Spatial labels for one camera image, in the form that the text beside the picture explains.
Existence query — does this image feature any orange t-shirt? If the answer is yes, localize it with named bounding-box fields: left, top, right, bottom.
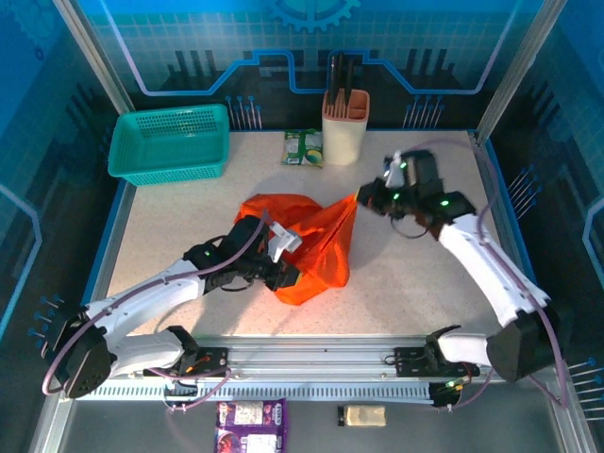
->
left=234, top=192, right=360, bottom=307

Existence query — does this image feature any cream utensil holder pink rim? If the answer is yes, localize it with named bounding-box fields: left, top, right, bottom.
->
left=322, top=88, right=371, bottom=167

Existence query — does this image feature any green snack bag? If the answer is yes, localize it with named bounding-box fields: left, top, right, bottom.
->
left=280, top=128, right=326, bottom=169

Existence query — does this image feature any purple snack bag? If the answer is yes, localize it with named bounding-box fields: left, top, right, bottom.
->
left=215, top=398, right=289, bottom=453

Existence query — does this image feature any teal plastic basket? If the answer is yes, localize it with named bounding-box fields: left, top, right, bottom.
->
left=107, top=103, right=231, bottom=187

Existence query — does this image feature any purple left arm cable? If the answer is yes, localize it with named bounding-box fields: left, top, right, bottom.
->
left=41, top=210, right=271, bottom=415

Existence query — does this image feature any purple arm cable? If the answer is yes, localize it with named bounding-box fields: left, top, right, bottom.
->
left=41, top=210, right=271, bottom=415
left=391, top=139, right=570, bottom=412

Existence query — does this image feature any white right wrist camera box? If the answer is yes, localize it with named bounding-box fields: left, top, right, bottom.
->
left=382, top=150, right=411, bottom=188

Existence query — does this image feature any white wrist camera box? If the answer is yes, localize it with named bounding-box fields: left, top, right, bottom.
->
left=382, top=150, right=411, bottom=188
left=268, top=223, right=304, bottom=263

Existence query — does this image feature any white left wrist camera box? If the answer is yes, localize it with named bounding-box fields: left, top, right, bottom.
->
left=268, top=223, right=304, bottom=263

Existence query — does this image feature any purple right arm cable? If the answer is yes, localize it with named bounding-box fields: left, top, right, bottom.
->
left=391, top=139, right=570, bottom=412

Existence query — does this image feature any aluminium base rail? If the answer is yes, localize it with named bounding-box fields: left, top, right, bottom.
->
left=55, top=333, right=567, bottom=384

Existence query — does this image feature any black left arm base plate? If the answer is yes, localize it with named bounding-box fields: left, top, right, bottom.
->
left=143, top=347, right=228, bottom=378

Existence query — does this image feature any white slotted cable duct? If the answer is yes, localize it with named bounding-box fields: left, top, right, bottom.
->
left=73, top=380, right=435, bottom=403

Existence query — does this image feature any black utensil handle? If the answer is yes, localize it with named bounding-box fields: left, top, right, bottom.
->
left=328, top=53, right=344, bottom=106

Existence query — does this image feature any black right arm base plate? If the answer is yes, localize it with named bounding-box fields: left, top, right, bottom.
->
left=394, top=346, right=480, bottom=378

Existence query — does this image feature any aluminium frame post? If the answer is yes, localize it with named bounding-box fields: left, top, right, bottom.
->
left=51, top=0, right=136, bottom=115
left=474, top=0, right=568, bottom=143

